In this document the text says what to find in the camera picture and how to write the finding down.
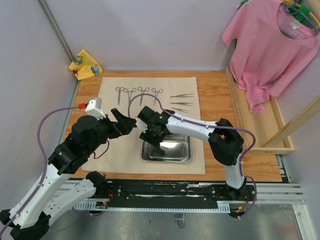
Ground stainless steel tray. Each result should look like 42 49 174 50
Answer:
141 133 191 164

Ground steel surgical forceps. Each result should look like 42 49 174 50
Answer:
170 93 194 98

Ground steel hemostat clamp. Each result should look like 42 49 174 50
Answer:
137 86 150 106

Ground steel surgical scissors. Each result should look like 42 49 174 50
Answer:
115 86 125 105

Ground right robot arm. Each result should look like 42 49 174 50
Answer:
136 106 245 200

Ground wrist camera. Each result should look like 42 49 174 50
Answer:
135 117 148 133
78 97 107 120

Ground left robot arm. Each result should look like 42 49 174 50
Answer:
0 108 137 240

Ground pink t-shirt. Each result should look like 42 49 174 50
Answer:
222 0 320 113

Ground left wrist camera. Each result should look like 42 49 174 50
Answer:
78 97 107 120

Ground long steel hemostat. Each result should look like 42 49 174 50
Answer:
151 87 164 106

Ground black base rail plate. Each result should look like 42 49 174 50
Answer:
91 179 257 209

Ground beige cloth wrap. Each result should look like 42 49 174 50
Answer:
82 77 205 175

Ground green clothes hanger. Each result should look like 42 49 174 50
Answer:
282 0 320 35

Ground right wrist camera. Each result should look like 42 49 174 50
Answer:
135 117 148 133

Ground yellow printed cloth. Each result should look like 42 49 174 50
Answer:
68 49 104 81

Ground wooden pole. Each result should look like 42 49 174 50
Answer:
263 95 320 148

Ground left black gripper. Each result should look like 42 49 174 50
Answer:
86 107 137 155

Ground wooden tray frame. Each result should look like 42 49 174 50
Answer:
225 67 295 155

